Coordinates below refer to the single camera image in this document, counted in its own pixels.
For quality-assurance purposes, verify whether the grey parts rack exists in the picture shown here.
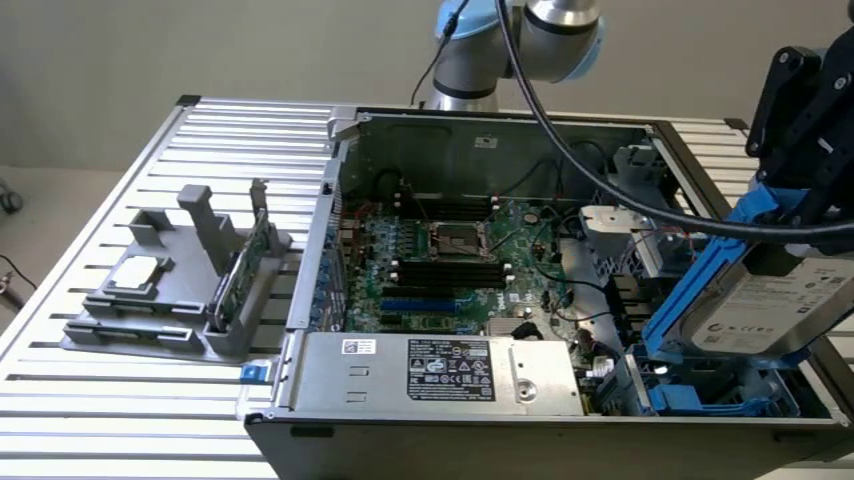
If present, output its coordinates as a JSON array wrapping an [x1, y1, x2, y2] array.
[[58, 183, 296, 365]]

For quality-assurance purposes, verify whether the silver chipset heatsink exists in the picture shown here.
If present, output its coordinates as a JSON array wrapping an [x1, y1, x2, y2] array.
[[485, 318, 537, 340]]

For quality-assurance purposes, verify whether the thin black floor cable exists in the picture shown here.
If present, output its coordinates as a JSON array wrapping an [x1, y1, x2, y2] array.
[[0, 253, 40, 294]]

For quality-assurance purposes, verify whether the blue expansion slot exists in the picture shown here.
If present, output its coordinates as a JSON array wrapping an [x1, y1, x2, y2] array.
[[379, 297, 458, 314]]

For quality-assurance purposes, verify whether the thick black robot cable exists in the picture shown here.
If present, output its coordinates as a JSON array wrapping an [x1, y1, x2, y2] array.
[[494, 0, 854, 244]]

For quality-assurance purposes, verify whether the CPU socket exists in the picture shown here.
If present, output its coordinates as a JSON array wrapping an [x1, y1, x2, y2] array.
[[426, 219, 501, 262]]

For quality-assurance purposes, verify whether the blue case latch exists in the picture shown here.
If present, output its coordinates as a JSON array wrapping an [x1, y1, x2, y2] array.
[[238, 363, 274, 387]]

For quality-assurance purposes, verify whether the silver power supply unit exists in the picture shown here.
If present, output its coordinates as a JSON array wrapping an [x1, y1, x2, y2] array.
[[287, 331, 590, 418]]

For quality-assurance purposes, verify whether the green motherboard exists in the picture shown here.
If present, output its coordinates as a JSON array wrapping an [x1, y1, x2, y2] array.
[[337, 193, 606, 347]]

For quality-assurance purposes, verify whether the black RAM slot bank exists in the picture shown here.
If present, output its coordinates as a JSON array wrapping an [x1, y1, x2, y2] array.
[[397, 191, 503, 222], [390, 258, 517, 287]]

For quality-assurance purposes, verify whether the thin black cable with plug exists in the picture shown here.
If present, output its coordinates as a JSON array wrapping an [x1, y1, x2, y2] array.
[[407, 0, 471, 107]]

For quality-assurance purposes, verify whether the silver drive cage bracket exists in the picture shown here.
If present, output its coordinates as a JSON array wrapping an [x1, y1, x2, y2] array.
[[577, 203, 670, 269]]

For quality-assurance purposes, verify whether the black expansion slot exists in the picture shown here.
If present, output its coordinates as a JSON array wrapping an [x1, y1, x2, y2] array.
[[381, 284, 463, 301]]

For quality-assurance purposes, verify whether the silver CPU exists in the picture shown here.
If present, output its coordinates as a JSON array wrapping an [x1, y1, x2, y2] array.
[[108, 256, 176, 292]]

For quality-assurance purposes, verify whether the hard disk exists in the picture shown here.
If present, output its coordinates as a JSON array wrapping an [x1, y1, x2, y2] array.
[[642, 182, 854, 372]]

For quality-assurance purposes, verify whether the blue disk bay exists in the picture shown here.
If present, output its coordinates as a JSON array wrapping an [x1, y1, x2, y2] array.
[[625, 349, 806, 418]]

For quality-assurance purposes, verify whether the green graphics card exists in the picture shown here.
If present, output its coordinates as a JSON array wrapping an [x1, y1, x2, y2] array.
[[203, 177, 279, 334]]

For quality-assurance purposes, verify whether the black wire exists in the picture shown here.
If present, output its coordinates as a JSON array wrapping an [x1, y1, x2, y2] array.
[[498, 158, 570, 202], [373, 168, 410, 202], [550, 277, 646, 322]]

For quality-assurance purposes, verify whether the open black PC case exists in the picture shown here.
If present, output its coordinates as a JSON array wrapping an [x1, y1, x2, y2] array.
[[242, 106, 854, 480]]

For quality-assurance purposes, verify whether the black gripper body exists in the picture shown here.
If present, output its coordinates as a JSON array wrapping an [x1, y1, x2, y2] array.
[[817, 0, 854, 87]]

